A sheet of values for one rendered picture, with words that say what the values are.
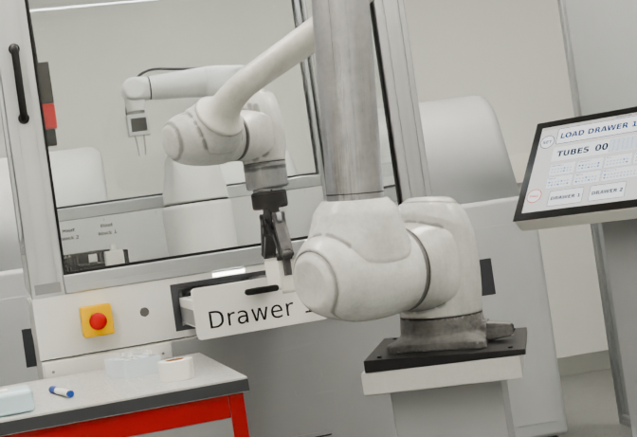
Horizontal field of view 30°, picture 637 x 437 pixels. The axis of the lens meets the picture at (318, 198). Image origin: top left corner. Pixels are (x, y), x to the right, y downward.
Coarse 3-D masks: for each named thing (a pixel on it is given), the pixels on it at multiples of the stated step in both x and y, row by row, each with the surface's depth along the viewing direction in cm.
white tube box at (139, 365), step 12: (108, 360) 260; (120, 360) 258; (132, 360) 253; (144, 360) 254; (156, 360) 255; (108, 372) 261; (120, 372) 254; (132, 372) 252; (144, 372) 254; (156, 372) 255
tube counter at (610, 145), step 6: (612, 138) 290; (618, 138) 289; (624, 138) 288; (630, 138) 287; (636, 138) 286; (600, 144) 292; (606, 144) 291; (612, 144) 289; (618, 144) 288; (624, 144) 287; (630, 144) 286; (636, 144) 285; (594, 150) 292; (600, 150) 291; (606, 150) 289; (612, 150) 288; (618, 150) 287; (624, 150) 286
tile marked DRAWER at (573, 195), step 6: (552, 192) 292; (558, 192) 290; (564, 192) 289; (570, 192) 288; (576, 192) 287; (582, 192) 286; (552, 198) 290; (558, 198) 289; (564, 198) 288; (570, 198) 287; (576, 198) 286; (552, 204) 289; (558, 204) 288; (564, 204) 287
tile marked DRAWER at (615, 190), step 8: (600, 184) 284; (608, 184) 282; (616, 184) 281; (624, 184) 279; (592, 192) 284; (600, 192) 282; (608, 192) 281; (616, 192) 279; (624, 192) 278; (592, 200) 282
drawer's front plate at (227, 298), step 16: (208, 288) 254; (224, 288) 255; (240, 288) 256; (192, 304) 254; (208, 304) 254; (224, 304) 255; (240, 304) 256; (256, 304) 257; (272, 304) 257; (208, 320) 254; (224, 320) 255; (240, 320) 256; (272, 320) 257; (288, 320) 258; (304, 320) 259; (208, 336) 254; (224, 336) 255
